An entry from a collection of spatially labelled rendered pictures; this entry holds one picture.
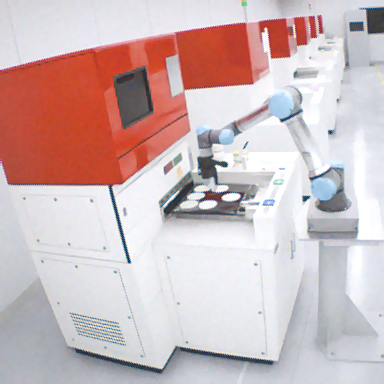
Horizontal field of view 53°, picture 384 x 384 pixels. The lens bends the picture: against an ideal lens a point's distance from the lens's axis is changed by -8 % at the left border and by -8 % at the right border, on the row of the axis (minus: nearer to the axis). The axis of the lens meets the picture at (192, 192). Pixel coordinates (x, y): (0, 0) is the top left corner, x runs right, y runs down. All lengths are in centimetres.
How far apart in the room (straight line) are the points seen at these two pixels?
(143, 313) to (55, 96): 115
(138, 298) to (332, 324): 112
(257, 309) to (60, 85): 142
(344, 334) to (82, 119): 192
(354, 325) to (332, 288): 36
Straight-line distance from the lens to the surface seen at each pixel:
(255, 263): 195
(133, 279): 203
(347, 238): 196
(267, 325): 219
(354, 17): 1431
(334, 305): 237
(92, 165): 182
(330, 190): 186
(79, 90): 175
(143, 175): 203
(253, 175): 242
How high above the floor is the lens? 182
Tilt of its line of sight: 22 degrees down
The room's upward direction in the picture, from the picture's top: 10 degrees counter-clockwise
